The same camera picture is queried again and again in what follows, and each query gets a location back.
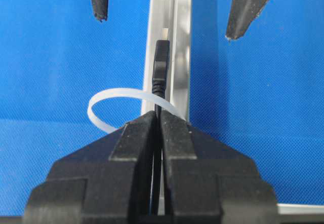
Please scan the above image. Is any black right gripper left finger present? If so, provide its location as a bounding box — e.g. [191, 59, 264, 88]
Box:
[23, 111, 156, 223]

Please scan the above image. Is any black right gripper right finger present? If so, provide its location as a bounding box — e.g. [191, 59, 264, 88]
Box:
[160, 111, 278, 223]

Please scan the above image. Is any black usb cable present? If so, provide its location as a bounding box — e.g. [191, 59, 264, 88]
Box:
[150, 27, 170, 216]

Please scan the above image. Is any white zip tie loop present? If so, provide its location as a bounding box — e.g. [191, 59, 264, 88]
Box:
[87, 88, 186, 134]

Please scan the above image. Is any blue table mat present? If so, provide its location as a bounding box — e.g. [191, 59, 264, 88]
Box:
[1, 0, 323, 216]

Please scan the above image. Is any silver aluminium extrusion frame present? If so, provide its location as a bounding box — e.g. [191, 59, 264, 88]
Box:
[143, 0, 323, 215]

